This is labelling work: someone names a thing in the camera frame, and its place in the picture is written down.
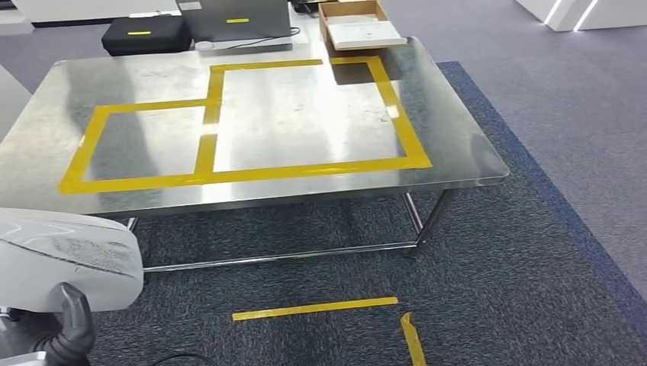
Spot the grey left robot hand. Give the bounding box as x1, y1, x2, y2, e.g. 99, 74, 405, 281
0, 282, 97, 366

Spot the white plastic car part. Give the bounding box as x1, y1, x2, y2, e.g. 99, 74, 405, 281
0, 207, 145, 314

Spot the yellow tape on workbench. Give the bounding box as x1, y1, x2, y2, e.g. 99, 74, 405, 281
58, 55, 432, 195

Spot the stainless steel workbench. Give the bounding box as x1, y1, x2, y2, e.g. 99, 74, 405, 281
0, 36, 510, 274

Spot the white furniture panel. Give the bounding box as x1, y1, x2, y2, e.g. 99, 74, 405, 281
0, 66, 32, 143

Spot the straight yellow floor tape strip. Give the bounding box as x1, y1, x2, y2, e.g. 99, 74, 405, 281
232, 296, 399, 323

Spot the black carrying case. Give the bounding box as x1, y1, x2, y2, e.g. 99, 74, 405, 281
101, 14, 193, 56

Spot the white cabinet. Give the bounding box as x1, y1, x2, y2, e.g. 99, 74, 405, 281
12, 0, 178, 29

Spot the yellow floor tape corner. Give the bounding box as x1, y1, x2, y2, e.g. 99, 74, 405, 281
400, 312, 428, 366

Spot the grey laptop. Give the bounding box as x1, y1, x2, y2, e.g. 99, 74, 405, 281
175, 0, 295, 54

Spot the white table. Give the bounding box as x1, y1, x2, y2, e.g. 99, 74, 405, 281
128, 10, 324, 52

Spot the cardboard box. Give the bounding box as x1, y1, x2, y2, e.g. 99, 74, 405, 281
317, 0, 408, 52

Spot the white flat box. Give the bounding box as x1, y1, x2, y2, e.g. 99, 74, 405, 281
327, 20, 408, 52

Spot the white lit plinth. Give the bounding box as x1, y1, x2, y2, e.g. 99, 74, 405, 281
515, 0, 647, 32

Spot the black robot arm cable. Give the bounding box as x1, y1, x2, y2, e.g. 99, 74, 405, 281
151, 352, 218, 366

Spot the black laptop cable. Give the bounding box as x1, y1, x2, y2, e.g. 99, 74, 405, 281
214, 27, 301, 52

